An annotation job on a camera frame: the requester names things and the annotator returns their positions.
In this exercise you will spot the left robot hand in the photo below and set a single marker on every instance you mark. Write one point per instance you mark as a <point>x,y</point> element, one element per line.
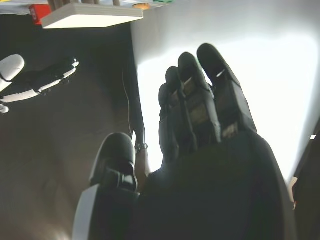
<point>212,195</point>

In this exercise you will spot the red letter cube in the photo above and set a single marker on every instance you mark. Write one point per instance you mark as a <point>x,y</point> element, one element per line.
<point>40,13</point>

